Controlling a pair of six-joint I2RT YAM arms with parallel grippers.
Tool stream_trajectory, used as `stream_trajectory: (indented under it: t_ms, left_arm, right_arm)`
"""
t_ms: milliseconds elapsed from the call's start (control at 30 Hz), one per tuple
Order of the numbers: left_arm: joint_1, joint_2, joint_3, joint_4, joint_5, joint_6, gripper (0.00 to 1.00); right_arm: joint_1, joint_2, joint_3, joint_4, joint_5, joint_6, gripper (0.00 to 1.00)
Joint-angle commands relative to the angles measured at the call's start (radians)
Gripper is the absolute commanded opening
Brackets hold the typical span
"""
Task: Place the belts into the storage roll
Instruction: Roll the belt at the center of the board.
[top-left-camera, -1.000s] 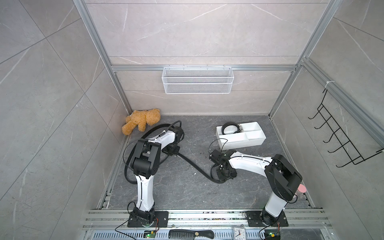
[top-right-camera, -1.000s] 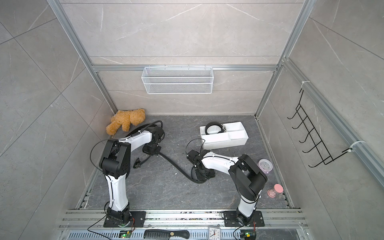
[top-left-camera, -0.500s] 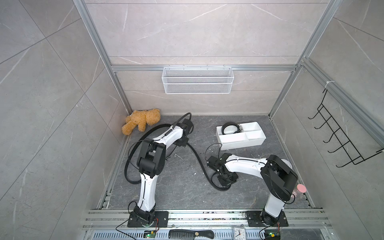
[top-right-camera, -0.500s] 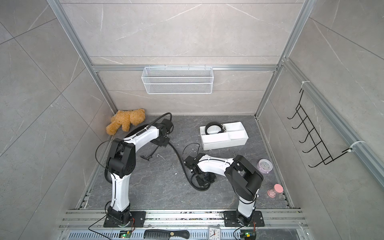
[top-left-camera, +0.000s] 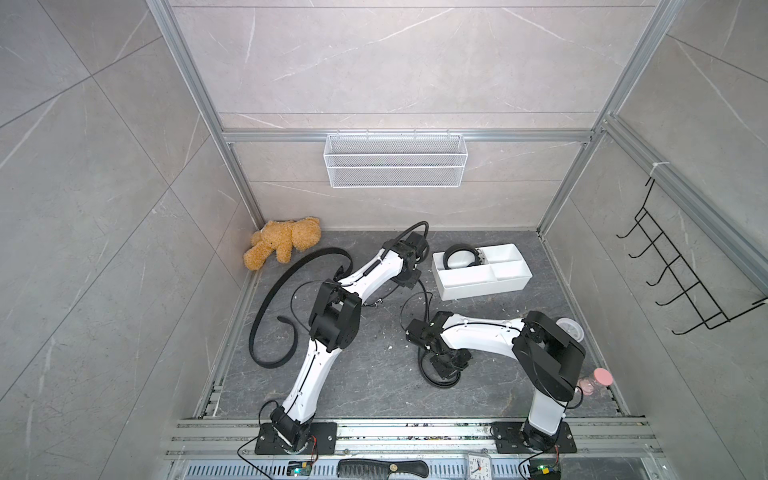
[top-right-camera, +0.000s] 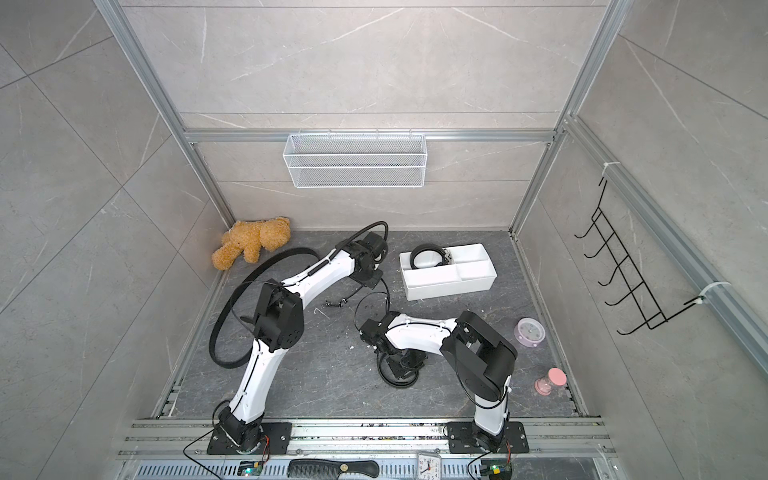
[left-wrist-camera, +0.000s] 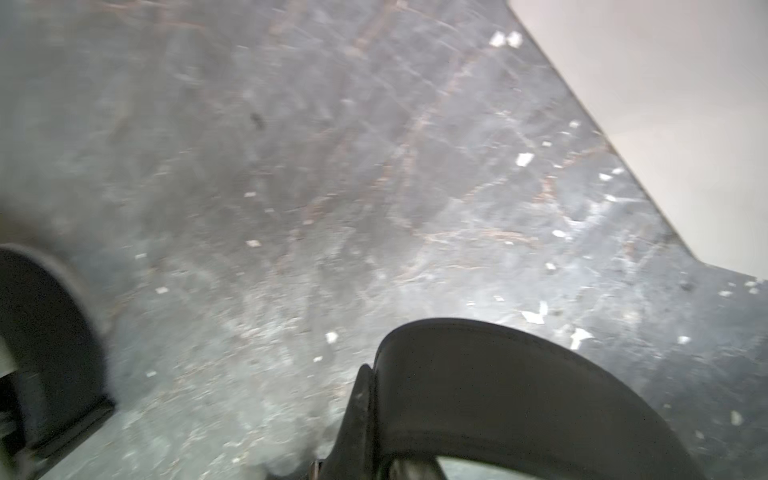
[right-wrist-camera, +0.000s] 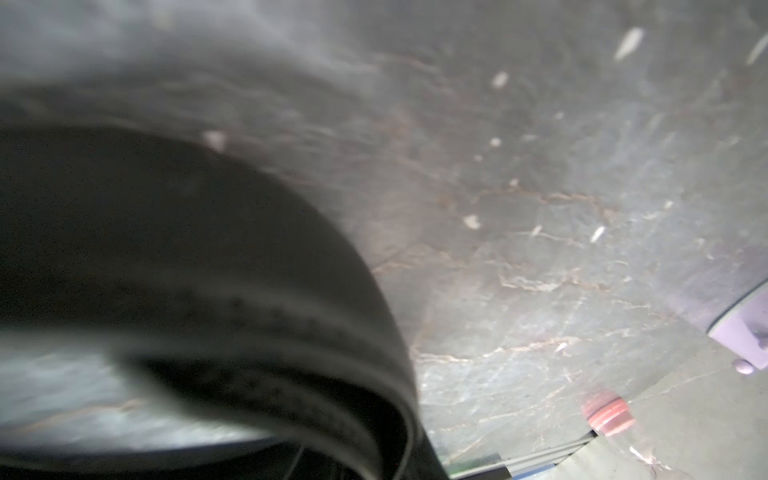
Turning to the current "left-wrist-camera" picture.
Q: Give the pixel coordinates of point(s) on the white compartment storage tray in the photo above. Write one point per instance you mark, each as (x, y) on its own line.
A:
(679, 88)

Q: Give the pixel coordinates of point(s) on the black belt with dark buckle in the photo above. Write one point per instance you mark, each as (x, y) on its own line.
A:
(450, 387)

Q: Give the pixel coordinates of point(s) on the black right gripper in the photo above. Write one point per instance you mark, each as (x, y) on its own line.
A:
(54, 392)

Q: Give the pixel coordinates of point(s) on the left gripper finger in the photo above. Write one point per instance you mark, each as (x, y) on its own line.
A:
(352, 456)

